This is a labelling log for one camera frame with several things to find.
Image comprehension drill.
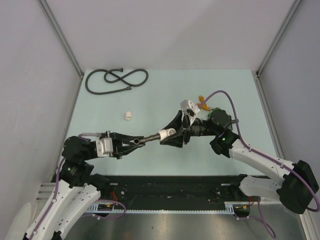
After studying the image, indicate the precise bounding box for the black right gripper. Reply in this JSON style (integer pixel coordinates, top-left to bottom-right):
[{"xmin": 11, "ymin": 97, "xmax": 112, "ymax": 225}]
[{"xmin": 159, "ymin": 110, "xmax": 219, "ymax": 148}]

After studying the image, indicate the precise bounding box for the brushed steel water faucet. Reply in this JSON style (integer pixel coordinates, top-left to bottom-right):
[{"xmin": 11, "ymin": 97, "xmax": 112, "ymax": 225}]
[{"xmin": 133, "ymin": 133, "xmax": 161, "ymax": 145}]

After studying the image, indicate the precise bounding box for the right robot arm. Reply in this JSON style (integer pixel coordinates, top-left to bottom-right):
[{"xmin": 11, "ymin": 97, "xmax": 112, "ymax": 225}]
[{"xmin": 159, "ymin": 108, "xmax": 319, "ymax": 214}]

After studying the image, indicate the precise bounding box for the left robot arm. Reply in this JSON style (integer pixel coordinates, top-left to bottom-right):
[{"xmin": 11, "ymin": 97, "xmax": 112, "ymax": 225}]
[{"xmin": 23, "ymin": 128, "xmax": 176, "ymax": 240}]

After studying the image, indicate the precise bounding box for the white plastic pipe coupling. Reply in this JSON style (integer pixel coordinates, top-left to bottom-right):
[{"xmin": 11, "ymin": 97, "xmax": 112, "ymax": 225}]
[{"xmin": 124, "ymin": 111, "xmax": 133, "ymax": 121}]

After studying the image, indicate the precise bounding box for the orange faucet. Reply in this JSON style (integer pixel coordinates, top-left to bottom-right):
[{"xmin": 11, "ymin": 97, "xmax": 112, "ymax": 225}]
[{"xmin": 197, "ymin": 95, "xmax": 211, "ymax": 112}]

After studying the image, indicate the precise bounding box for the green faucet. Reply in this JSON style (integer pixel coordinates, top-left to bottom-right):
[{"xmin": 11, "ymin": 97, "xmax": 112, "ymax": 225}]
[{"xmin": 207, "ymin": 107, "xmax": 221, "ymax": 118}]

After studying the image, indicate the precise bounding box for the dark metal L-shaped faucet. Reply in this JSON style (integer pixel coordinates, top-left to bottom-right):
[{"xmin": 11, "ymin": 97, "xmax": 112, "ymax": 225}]
[{"xmin": 228, "ymin": 119, "xmax": 239, "ymax": 131}]

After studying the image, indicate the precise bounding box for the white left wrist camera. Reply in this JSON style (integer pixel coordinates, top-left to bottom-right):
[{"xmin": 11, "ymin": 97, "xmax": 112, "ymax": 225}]
[{"xmin": 95, "ymin": 137, "xmax": 114, "ymax": 158}]

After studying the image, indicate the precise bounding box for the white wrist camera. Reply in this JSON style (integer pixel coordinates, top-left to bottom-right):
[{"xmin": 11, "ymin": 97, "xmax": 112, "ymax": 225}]
[
  {"xmin": 95, "ymin": 137, "xmax": 114, "ymax": 158},
  {"xmin": 180, "ymin": 99, "xmax": 201, "ymax": 126}
]

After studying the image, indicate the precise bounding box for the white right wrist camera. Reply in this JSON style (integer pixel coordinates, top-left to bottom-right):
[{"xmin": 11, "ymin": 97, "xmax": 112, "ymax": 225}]
[{"xmin": 180, "ymin": 99, "xmax": 201, "ymax": 126}]

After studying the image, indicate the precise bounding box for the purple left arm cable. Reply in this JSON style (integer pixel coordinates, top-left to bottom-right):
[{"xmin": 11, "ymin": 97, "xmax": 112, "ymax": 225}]
[{"xmin": 24, "ymin": 132, "xmax": 127, "ymax": 238}]

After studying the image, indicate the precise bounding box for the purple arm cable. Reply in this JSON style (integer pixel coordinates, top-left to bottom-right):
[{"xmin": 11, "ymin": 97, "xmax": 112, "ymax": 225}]
[
  {"xmin": 24, "ymin": 132, "xmax": 127, "ymax": 238},
  {"xmin": 199, "ymin": 89, "xmax": 320, "ymax": 238}
]

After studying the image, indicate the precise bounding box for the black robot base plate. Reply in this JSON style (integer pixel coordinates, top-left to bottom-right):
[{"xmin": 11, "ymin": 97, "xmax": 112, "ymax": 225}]
[{"xmin": 100, "ymin": 175, "xmax": 258, "ymax": 210}]

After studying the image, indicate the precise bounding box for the slotted grey cable duct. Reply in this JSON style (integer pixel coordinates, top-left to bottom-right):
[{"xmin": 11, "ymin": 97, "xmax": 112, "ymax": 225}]
[{"xmin": 84, "ymin": 203, "xmax": 250, "ymax": 215}]

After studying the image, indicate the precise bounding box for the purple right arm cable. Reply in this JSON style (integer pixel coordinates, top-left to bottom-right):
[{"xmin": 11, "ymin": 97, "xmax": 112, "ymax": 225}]
[{"xmin": 199, "ymin": 89, "xmax": 320, "ymax": 238}]

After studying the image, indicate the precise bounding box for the left aluminium frame post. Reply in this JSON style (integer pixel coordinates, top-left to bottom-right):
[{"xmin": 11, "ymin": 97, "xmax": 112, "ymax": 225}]
[{"xmin": 37, "ymin": 0, "xmax": 84, "ymax": 79}]

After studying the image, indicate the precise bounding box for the aluminium frame post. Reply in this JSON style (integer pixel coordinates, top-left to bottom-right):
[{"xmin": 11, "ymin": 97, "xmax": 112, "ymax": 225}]
[
  {"xmin": 255, "ymin": 0, "xmax": 304, "ymax": 76},
  {"xmin": 37, "ymin": 0, "xmax": 84, "ymax": 79}
]

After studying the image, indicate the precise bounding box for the right aluminium frame post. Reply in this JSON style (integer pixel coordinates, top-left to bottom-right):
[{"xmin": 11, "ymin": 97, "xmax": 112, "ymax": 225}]
[{"xmin": 255, "ymin": 0, "xmax": 304, "ymax": 76}]

